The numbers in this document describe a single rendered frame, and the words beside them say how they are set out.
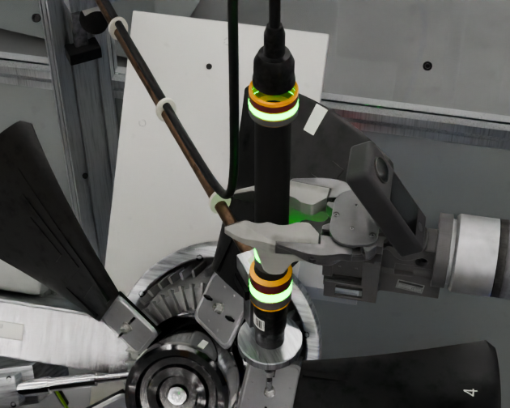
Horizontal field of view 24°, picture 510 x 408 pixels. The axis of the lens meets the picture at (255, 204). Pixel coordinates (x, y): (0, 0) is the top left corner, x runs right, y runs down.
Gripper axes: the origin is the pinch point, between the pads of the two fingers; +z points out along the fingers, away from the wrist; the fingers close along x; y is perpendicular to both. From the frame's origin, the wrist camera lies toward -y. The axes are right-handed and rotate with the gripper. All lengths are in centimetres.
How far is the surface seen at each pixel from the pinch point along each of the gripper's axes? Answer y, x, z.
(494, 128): 49, 70, -28
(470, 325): 101, 70, -30
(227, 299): 22.2, 6.2, 3.3
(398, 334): 107, 70, -17
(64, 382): 37.9, 2.0, 23.2
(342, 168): 6.5, 13.6, -8.1
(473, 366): 27.7, 6.1, -25.4
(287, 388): 30.1, 0.8, -4.8
